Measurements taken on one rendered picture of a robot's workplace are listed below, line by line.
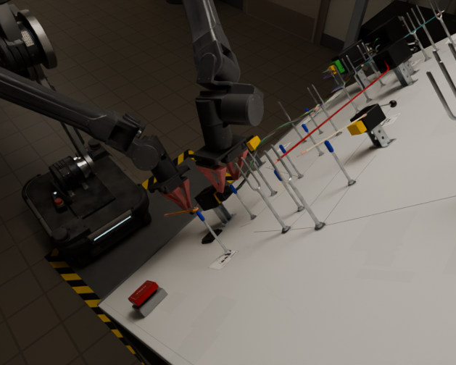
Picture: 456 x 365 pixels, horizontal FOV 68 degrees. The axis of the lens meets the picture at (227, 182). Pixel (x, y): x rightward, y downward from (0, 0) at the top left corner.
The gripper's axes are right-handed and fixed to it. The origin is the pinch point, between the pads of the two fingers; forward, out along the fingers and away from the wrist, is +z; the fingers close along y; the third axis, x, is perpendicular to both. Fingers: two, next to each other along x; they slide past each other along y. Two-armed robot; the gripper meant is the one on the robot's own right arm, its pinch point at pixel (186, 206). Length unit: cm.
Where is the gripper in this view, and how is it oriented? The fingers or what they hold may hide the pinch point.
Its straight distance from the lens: 87.1
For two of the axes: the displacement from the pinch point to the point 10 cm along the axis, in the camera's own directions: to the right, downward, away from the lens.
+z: 4.6, 8.3, 3.1
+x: -6.6, 0.9, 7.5
